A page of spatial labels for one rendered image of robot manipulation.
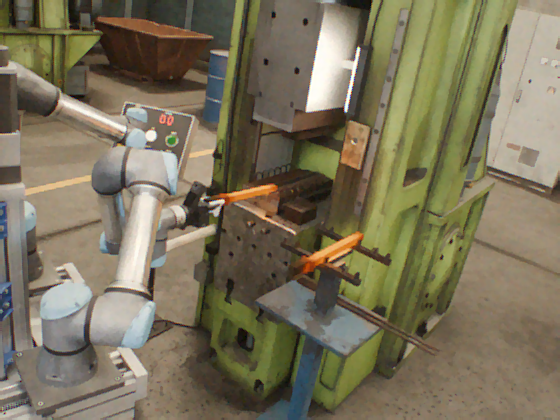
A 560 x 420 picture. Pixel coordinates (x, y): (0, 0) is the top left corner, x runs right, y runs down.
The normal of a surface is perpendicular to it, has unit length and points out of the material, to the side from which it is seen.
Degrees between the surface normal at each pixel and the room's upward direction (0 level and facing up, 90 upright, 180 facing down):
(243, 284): 90
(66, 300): 8
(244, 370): 90
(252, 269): 90
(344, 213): 90
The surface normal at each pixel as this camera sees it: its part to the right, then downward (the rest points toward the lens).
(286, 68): -0.59, 0.22
